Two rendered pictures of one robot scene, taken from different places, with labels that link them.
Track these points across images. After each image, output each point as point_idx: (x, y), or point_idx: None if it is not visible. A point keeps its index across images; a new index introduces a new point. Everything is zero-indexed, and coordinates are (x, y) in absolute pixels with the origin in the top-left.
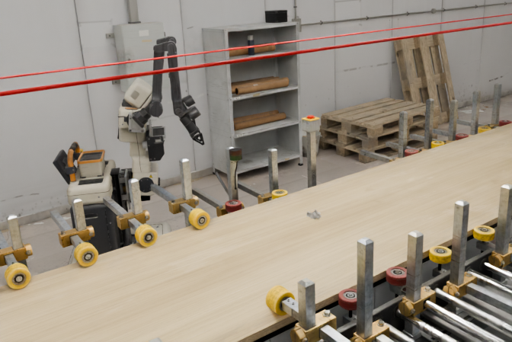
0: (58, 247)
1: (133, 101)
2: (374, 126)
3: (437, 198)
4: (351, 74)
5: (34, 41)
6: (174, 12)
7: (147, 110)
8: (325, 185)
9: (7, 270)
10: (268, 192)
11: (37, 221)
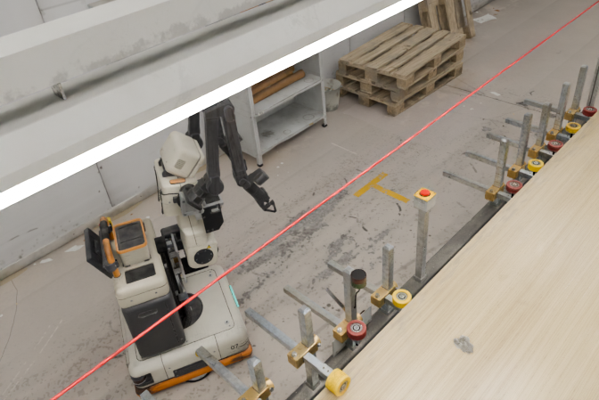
0: (86, 298)
1: (178, 172)
2: (406, 77)
3: (586, 288)
4: None
5: None
6: None
7: (203, 188)
8: (448, 272)
9: None
10: (302, 175)
11: (43, 257)
